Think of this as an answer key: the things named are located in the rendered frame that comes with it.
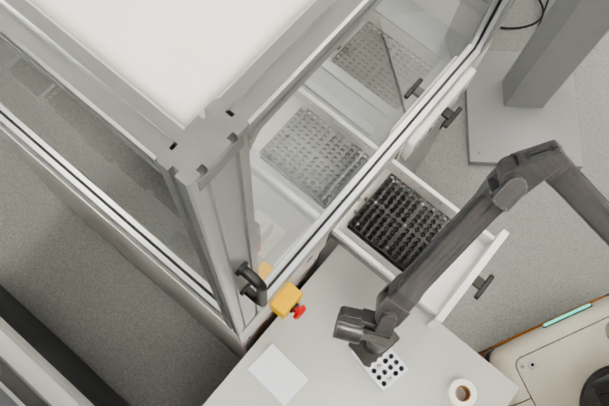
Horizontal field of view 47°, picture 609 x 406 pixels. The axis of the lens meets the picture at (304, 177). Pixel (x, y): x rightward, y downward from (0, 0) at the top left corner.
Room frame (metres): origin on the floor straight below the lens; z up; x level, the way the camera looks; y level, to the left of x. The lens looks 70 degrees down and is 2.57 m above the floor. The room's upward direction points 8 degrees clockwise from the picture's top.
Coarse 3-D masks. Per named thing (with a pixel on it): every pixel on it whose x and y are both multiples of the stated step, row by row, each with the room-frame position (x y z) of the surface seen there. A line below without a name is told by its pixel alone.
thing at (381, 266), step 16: (384, 176) 0.66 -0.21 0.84; (400, 176) 0.66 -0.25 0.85; (416, 176) 0.65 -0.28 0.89; (368, 192) 0.61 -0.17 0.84; (432, 192) 0.61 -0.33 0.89; (352, 208) 0.56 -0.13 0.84; (432, 208) 0.58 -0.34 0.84; (448, 208) 0.58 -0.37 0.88; (336, 240) 0.46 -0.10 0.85; (352, 240) 0.46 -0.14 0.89; (480, 240) 0.51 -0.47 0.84; (368, 256) 0.42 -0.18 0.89; (464, 256) 0.47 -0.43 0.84; (384, 272) 0.39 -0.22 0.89; (400, 272) 0.41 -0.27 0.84; (448, 272) 0.42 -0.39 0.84; (464, 272) 0.43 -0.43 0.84; (432, 288) 0.38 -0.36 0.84; (448, 288) 0.38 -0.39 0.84; (416, 304) 0.33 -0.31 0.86; (432, 304) 0.34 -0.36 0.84
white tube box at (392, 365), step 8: (352, 352) 0.20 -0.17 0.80; (392, 352) 0.21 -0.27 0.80; (376, 360) 0.19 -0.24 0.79; (384, 360) 0.19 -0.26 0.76; (392, 360) 0.19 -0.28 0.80; (400, 360) 0.20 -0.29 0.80; (368, 368) 0.17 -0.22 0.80; (376, 368) 0.17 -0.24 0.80; (384, 368) 0.17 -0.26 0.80; (392, 368) 0.17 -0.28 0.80; (400, 368) 0.18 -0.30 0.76; (376, 376) 0.15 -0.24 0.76; (384, 376) 0.15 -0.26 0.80; (392, 376) 0.15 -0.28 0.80; (400, 376) 0.16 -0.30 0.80; (376, 384) 0.13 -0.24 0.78; (384, 384) 0.14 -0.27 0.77
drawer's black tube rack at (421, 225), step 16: (384, 192) 0.59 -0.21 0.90; (400, 192) 0.59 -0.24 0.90; (416, 192) 0.60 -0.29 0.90; (368, 208) 0.55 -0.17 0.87; (384, 208) 0.55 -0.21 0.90; (400, 208) 0.55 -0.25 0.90; (416, 208) 0.56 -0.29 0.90; (352, 224) 0.50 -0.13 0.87; (368, 224) 0.50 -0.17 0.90; (384, 224) 0.51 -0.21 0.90; (400, 224) 0.51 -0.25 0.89; (416, 224) 0.52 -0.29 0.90; (432, 224) 0.53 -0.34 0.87; (368, 240) 0.47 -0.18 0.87; (384, 240) 0.47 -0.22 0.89; (400, 240) 0.48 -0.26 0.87; (416, 240) 0.48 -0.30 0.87; (384, 256) 0.43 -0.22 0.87; (400, 256) 0.43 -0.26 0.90; (416, 256) 0.43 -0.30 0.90
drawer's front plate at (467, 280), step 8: (504, 232) 0.52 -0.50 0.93; (496, 240) 0.49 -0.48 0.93; (488, 248) 0.47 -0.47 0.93; (496, 248) 0.47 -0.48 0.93; (480, 256) 0.46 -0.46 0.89; (488, 256) 0.45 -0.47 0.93; (480, 264) 0.43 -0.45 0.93; (472, 272) 0.41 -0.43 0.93; (464, 280) 0.39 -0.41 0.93; (472, 280) 0.39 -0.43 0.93; (456, 288) 0.37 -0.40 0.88; (464, 288) 0.37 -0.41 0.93; (448, 296) 0.36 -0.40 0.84; (456, 296) 0.34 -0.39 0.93; (448, 304) 0.32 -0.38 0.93; (440, 312) 0.30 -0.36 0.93; (448, 312) 0.31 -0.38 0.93; (432, 320) 0.29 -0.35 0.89; (440, 320) 0.28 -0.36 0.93; (432, 328) 0.28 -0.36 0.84
